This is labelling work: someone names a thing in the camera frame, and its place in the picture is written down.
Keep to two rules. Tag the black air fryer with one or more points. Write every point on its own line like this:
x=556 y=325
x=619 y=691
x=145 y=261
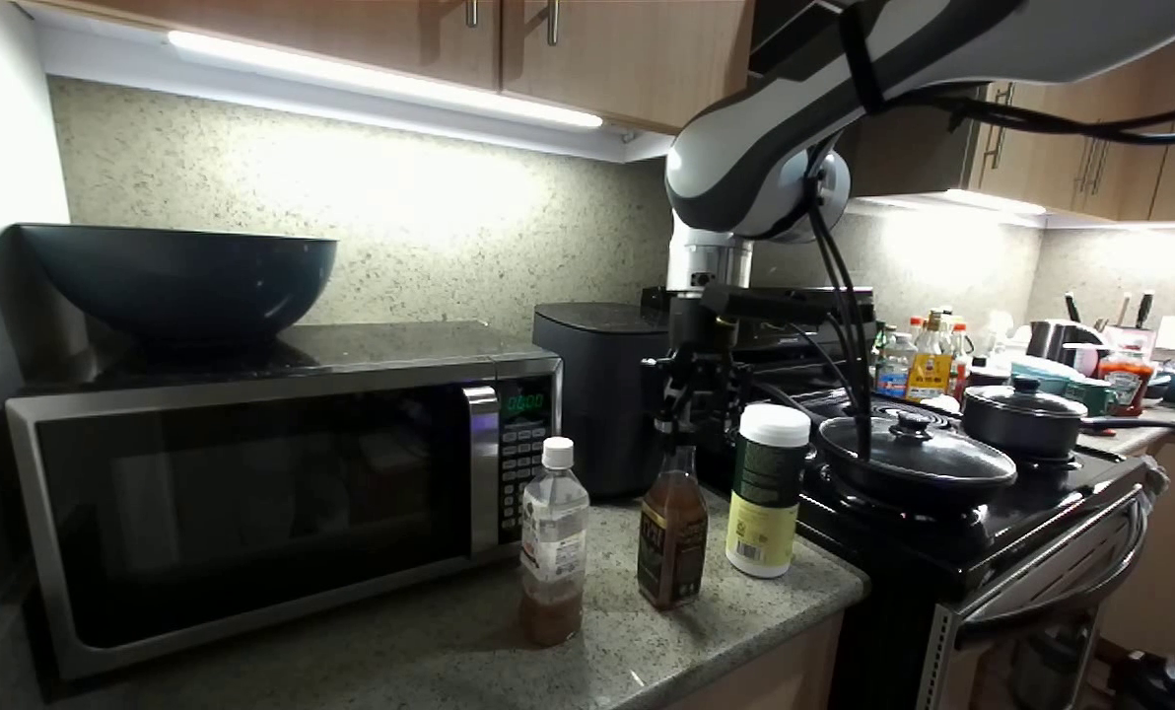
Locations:
x=607 y=392

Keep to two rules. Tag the wooden upper cabinet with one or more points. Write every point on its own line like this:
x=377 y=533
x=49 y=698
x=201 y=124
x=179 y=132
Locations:
x=628 y=61

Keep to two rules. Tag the stainless steel microwave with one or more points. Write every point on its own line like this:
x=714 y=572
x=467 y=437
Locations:
x=179 y=503

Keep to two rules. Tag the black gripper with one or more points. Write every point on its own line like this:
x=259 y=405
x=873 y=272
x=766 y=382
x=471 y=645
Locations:
x=703 y=384

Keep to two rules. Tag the black pot with lid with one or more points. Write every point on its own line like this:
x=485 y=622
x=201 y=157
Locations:
x=1023 y=421

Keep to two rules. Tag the brown square oil bottle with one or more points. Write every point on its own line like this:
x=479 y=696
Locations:
x=673 y=533

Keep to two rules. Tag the yellow label bottle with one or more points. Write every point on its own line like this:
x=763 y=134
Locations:
x=927 y=361

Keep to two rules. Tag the dark blue bowl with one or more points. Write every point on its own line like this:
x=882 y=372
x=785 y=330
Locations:
x=184 y=290

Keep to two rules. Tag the red lidded jar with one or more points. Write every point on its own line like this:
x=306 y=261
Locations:
x=1125 y=384

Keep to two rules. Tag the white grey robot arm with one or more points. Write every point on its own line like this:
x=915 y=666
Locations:
x=756 y=163

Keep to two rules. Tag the glass lid frying pan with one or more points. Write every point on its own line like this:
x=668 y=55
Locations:
x=910 y=458

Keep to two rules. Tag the black kitchen stove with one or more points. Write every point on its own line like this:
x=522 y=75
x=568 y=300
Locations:
x=1020 y=572

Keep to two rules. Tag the green yellow canister white lid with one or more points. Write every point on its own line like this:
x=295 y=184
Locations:
x=766 y=488

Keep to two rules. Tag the clear plastic bottle white cap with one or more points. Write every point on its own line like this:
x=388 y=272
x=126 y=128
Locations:
x=552 y=545

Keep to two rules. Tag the under cabinet light strip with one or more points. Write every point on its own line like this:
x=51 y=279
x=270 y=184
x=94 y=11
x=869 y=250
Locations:
x=371 y=79

